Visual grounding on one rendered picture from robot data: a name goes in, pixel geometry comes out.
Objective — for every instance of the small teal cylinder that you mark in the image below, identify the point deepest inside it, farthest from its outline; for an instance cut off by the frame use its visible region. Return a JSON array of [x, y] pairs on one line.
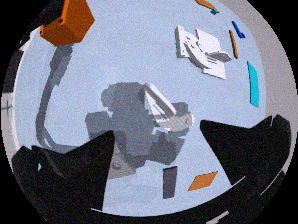
[[214, 12]]

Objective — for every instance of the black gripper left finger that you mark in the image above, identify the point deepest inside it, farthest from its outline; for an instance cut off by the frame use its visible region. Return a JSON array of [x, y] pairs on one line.
[[85, 168]]

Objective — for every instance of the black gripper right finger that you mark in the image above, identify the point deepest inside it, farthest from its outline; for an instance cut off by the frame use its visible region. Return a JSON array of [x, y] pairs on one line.
[[233, 146]]

